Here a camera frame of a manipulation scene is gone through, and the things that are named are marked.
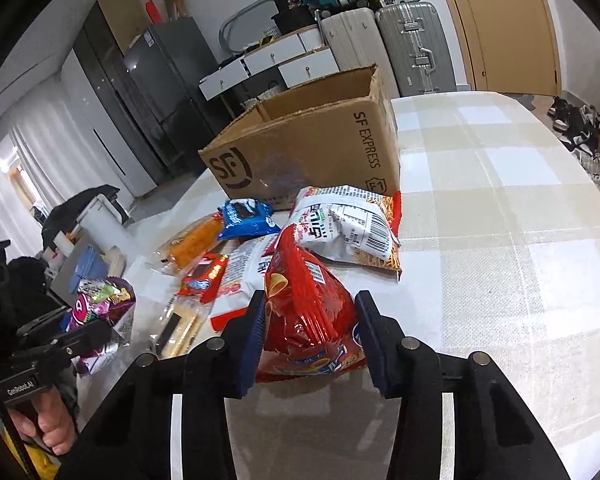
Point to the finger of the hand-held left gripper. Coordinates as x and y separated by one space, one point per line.
87 334

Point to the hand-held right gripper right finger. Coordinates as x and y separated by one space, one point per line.
372 341

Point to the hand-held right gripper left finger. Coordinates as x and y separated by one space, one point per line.
252 341

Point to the purple snack bag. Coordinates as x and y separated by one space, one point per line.
116 305

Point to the red chip bag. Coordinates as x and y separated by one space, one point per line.
305 305

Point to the white and red snack bag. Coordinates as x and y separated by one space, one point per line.
245 270

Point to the orange cake packet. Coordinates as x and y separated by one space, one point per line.
200 240

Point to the brown cardboard box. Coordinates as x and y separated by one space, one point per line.
300 150

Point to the person's left hand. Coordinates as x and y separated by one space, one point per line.
55 430

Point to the clear cracker sandwich packet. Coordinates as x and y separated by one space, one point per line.
180 325

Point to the orange striped snack packet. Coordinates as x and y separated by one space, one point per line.
380 266

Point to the small red snack packet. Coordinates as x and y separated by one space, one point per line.
205 275

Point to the dark cloth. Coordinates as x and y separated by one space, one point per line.
20 280

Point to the white appliance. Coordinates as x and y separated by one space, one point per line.
100 220

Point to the white barcode noodle packet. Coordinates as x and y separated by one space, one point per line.
340 225

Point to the blue cookie packet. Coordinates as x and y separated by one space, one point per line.
242 217

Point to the beige checkered tablecloth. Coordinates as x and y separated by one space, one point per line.
480 240

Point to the white curtain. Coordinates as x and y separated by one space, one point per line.
35 160

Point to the white tall cabinet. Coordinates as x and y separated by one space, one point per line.
87 105

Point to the black tall cabinet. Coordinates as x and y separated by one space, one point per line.
105 75

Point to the dark grey refrigerator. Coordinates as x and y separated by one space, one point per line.
170 80

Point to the white drawer cabinet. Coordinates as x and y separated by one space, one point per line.
275 52

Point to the pile of dark shoes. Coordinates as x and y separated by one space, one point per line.
577 127

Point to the silver suitcase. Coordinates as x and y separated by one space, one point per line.
410 45

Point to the beige suitcase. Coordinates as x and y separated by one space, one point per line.
352 40

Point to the grey hoop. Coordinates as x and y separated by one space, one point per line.
230 17

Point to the black bag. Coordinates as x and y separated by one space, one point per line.
290 10

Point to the wooden door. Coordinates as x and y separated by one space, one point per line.
505 25

